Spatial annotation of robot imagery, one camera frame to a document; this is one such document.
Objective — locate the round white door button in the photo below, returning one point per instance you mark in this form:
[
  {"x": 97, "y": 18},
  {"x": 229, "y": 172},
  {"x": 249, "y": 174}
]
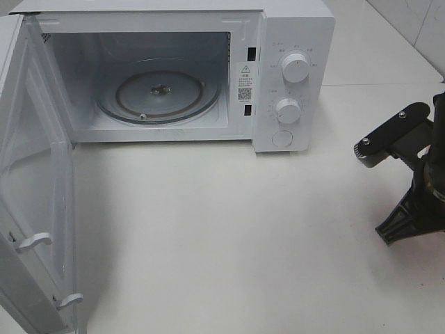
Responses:
[{"x": 282, "y": 139}]

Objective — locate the white microwave oven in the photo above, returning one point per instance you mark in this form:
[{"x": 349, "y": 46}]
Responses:
[{"x": 90, "y": 37}]

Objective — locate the white microwave door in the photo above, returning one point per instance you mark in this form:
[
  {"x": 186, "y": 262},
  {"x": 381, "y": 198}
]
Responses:
[{"x": 38, "y": 257}]

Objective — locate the glass microwave turntable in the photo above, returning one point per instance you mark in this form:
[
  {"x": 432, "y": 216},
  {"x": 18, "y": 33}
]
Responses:
[{"x": 161, "y": 91}]

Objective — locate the white upper power knob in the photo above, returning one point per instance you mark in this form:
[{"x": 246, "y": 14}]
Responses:
[{"x": 295, "y": 67}]

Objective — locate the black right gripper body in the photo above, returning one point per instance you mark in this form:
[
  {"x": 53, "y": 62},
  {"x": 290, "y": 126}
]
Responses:
[{"x": 423, "y": 152}]

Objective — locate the white timer knob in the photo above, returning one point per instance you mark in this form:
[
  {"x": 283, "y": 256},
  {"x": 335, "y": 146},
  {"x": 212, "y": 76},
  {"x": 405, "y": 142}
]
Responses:
[{"x": 288, "y": 111}]

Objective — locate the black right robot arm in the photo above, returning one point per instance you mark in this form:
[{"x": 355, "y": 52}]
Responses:
[{"x": 438, "y": 128}]

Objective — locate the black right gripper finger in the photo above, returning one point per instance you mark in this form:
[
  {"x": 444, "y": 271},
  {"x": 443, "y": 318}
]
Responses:
[{"x": 416, "y": 214}]

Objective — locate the white warning label sticker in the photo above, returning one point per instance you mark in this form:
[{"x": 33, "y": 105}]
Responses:
[{"x": 246, "y": 78}]

